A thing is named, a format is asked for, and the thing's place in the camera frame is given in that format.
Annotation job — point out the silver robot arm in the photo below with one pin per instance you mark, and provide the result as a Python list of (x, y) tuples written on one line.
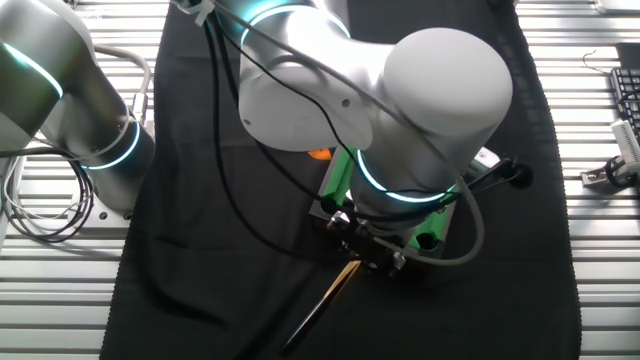
[(440, 100)]

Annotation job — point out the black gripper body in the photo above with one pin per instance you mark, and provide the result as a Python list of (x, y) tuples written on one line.
[(367, 240)]

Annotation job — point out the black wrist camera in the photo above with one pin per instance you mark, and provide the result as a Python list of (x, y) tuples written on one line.
[(520, 176)]

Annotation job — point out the black cloth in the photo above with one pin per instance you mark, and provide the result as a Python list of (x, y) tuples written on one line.
[(500, 300)]

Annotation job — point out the orange half-round plastic piece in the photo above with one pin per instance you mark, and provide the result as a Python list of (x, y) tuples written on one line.
[(320, 153)]

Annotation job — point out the mini green pool table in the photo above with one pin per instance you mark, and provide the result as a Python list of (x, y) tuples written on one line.
[(337, 180)]

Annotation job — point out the white box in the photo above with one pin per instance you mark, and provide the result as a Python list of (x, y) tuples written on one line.
[(620, 6)]

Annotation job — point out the black flat pad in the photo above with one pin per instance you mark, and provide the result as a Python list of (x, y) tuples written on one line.
[(630, 55)]

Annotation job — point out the silver camera on stand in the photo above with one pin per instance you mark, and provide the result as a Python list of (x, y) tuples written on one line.
[(627, 142)]

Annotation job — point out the black keyboard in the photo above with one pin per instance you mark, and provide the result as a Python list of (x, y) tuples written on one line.
[(627, 90)]

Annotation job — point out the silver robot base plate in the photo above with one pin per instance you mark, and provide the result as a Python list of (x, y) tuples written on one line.
[(112, 216)]

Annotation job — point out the metal camera stand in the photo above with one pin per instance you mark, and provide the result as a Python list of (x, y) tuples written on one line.
[(595, 176)]

